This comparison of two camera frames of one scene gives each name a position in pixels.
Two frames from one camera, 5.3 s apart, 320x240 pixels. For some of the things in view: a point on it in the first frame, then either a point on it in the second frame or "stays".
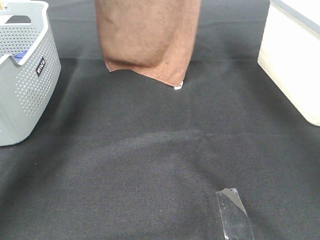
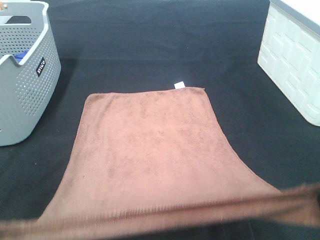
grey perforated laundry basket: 30,68 stays
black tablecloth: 127,157 stays
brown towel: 155,37 -> 160,158
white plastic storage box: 290,53 stays
